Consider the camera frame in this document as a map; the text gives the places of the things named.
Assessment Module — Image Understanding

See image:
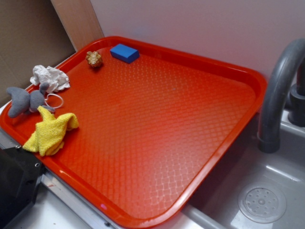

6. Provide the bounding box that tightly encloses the dark faucet handle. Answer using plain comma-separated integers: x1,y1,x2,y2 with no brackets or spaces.
288,60,305,127

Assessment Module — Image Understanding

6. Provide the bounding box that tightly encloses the light wooden board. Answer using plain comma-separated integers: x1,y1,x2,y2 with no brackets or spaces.
51,0,104,51

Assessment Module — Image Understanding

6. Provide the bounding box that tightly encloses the white crumpled paper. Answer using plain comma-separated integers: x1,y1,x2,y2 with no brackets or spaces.
30,65,70,94

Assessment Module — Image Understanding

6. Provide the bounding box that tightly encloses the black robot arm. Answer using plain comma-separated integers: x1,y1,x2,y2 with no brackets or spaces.
0,146,44,229

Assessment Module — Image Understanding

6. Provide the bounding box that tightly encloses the brown cardboard panel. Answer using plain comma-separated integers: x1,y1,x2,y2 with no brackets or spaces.
0,0,75,105

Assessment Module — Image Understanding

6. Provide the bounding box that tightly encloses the blue rectangular block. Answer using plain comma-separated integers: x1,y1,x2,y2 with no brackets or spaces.
110,44,140,64

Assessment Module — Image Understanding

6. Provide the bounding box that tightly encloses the tan seashell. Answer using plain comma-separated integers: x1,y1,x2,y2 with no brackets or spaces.
85,51,103,68

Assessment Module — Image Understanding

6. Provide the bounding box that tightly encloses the grey curved faucet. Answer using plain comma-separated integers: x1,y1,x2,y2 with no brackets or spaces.
257,38,305,153

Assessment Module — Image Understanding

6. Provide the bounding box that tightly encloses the red plastic tray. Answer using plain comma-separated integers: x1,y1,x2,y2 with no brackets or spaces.
0,36,267,229

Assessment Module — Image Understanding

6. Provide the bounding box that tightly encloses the round sink drain cover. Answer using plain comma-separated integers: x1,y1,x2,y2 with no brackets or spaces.
238,182,287,224

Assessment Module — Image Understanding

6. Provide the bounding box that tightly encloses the white rubber band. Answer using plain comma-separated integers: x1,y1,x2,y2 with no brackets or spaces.
44,93,64,109

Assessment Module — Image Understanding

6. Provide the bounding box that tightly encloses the grey plush elephant toy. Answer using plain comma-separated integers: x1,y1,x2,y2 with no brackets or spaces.
6,83,55,118

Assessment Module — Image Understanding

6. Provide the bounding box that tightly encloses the grey plastic sink basin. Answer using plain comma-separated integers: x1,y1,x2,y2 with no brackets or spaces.
183,117,305,229

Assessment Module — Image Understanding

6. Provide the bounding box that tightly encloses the yellow cloth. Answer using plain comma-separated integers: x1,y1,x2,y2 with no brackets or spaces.
22,106,79,156

